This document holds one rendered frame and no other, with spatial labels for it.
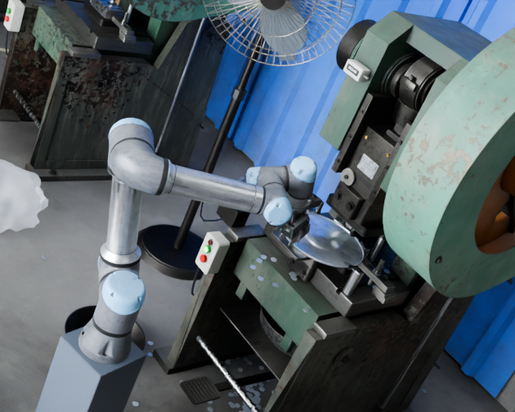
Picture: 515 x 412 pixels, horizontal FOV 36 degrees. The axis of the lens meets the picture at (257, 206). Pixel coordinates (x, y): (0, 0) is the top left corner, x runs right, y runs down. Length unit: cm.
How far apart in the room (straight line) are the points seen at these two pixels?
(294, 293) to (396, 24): 88
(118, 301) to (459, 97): 103
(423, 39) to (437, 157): 57
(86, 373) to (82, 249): 123
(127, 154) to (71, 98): 174
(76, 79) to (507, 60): 219
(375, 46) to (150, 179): 84
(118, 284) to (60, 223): 140
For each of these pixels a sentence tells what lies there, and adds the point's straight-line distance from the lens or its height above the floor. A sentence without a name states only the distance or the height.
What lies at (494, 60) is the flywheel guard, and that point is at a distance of 200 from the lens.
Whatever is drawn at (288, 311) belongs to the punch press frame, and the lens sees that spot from 258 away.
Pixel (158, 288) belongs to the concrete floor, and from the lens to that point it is 340.
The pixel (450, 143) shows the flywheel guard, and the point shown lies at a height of 140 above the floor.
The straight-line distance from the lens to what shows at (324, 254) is 252.
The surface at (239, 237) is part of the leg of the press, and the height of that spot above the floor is 64.
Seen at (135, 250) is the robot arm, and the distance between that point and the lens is 230.
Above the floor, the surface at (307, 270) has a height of 69.
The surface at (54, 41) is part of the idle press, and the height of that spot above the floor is 58.
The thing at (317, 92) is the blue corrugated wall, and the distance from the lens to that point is 427.
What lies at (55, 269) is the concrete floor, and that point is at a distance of 332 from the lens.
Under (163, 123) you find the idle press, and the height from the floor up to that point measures 30.
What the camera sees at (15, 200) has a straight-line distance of 339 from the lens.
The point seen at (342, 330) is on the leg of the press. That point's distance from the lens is 249.
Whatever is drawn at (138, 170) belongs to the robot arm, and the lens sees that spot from 199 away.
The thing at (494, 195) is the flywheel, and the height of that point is 123.
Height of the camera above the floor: 200
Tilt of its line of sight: 28 degrees down
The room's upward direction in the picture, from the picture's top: 24 degrees clockwise
